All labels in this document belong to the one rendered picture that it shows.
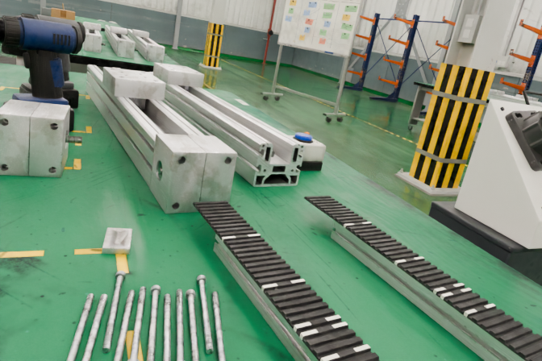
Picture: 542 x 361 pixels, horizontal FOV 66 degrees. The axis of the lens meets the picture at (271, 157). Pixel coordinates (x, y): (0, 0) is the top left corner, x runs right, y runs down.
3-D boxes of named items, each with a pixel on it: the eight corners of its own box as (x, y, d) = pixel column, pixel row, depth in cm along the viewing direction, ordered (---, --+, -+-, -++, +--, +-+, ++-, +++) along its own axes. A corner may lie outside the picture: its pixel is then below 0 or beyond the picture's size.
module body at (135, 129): (207, 188, 73) (214, 141, 70) (149, 189, 68) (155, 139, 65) (118, 93, 137) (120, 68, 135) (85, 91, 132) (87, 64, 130)
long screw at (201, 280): (195, 282, 46) (197, 274, 46) (205, 282, 46) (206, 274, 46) (202, 356, 36) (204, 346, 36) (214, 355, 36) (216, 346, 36)
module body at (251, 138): (297, 185, 83) (306, 144, 80) (252, 186, 77) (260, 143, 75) (175, 98, 147) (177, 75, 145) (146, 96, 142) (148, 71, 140)
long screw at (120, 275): (115, 278, 44) (116, 270, 44) (125, 278, 44) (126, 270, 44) (98, 355, 34) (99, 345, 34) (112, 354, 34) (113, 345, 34)
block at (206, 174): (241, 209, 67) (252, 153, 64) (165, 213, 60) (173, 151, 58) (219, 188, 74) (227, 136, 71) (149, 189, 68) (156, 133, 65)
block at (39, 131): (77, 178, 67) (81, 121, 64) (-7, 174, 62) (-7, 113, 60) (82, 158, 75) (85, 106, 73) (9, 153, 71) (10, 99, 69)
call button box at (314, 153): (321, 171, 95) (327, 144, 94) (285, 171, 90) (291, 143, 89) (302, 159, 102) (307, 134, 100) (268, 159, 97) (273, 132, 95)
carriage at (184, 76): (201, 97, 127) (204, 74, 126) (165, 93, 122) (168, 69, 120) (185, 86, 140) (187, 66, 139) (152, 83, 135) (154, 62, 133)
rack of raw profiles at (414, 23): (335, 87, 1206) (353, 7, 1145) (360, 90, 1243) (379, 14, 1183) (413, 114, 920) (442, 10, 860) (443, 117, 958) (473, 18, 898)
